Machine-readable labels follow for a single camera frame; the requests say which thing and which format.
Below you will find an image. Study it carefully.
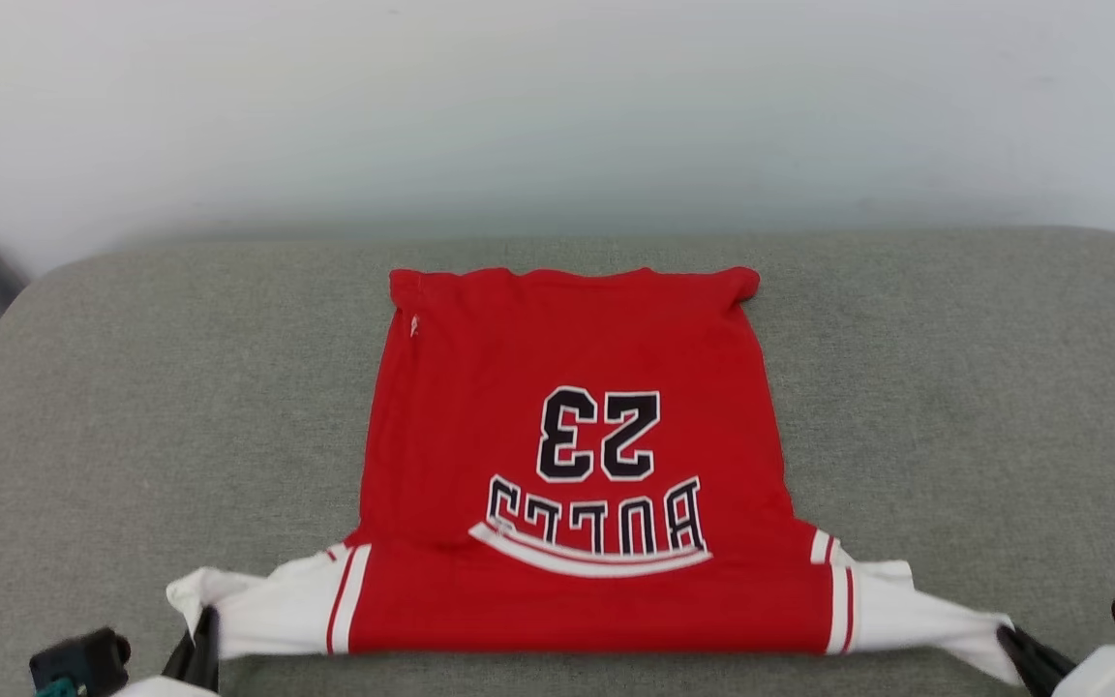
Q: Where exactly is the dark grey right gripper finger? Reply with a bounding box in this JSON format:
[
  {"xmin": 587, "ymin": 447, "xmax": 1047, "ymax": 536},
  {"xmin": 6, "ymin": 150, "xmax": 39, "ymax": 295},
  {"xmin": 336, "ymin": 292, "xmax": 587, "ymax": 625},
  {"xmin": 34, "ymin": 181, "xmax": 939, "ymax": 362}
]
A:
[
  {"xmin": 1014, "ymin": 631, "xmax": 1079, "ymax": 690},
  {"xmin": 996, "ymin": 625, "xmax": 1054, "ymax": 697}
]

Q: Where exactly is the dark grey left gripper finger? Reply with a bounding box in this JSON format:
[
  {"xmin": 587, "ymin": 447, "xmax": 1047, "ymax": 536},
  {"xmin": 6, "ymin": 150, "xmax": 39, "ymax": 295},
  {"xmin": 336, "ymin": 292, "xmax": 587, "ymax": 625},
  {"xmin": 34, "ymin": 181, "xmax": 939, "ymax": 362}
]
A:
[
  {"xmin": 163, "ymin": 634, "xmax": 200, "ymax": 692},
  {"xmin": 194, "ymin": 605, "xmax": 222, "ymax": 694}
]

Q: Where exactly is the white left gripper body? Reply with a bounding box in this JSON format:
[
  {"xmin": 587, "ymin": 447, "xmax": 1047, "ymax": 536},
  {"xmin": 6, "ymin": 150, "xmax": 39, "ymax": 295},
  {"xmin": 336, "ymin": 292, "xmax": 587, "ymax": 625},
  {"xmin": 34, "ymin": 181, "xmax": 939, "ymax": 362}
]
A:
[{"xmin": 115, "ymin": 675, "xmax": 220, "ymax": 697}]

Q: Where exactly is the red and white basketball jersey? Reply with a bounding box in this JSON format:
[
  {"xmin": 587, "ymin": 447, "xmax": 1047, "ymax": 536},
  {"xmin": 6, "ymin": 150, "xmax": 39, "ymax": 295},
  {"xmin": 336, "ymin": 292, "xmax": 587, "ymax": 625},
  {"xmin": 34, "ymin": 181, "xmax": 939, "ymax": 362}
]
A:
[{"xmin": 166, "ymin": 266, "xmax": 1018, "ymax": 684}]

